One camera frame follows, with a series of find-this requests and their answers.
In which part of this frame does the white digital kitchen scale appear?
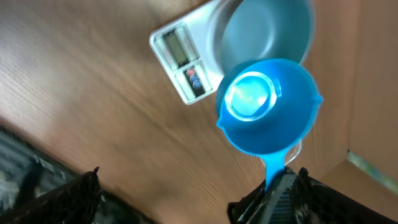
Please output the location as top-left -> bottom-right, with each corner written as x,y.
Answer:
149,0 -> 241,105

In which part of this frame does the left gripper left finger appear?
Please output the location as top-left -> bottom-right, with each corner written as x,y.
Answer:
1,167 -> 103,224

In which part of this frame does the blue plastic measuring scoop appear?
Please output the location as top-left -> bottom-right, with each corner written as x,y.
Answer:
216,58 -> 323,189

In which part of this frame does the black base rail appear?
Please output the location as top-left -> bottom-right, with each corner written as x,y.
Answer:
1,126 -> 78,214

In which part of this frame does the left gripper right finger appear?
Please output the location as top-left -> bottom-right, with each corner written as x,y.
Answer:
227,167 -> 395,224

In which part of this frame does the green patterned strip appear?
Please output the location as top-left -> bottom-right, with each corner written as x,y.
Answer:
346,151 -> 398,195

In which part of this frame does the blue metal bowl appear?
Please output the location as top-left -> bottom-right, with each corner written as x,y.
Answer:
213,0 -> 315,75

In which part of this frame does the clear plastic food container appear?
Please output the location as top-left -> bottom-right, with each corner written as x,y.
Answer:
284,140 -> 302,166

